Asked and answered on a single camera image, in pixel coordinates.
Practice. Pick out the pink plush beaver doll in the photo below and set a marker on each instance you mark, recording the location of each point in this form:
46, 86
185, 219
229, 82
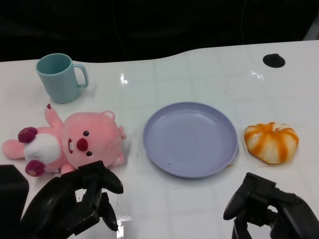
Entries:
94, 134

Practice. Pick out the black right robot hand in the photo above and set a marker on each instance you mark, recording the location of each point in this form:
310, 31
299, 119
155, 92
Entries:
286, 216

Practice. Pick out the teal plastic mug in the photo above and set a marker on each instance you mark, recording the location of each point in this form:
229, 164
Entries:
62, 84

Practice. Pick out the orange striped white bun toy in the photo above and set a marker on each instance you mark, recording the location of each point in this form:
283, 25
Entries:
271, 144

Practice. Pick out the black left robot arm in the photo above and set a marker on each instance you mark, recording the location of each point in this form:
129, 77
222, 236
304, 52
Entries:
12, 191

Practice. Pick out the purple plastic plate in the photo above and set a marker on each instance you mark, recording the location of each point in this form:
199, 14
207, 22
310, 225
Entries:
189, 139

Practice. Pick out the black round table grommet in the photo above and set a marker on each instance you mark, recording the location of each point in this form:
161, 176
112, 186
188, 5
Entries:
273, 61

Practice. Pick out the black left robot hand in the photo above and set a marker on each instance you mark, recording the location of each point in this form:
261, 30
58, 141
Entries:
62, 199

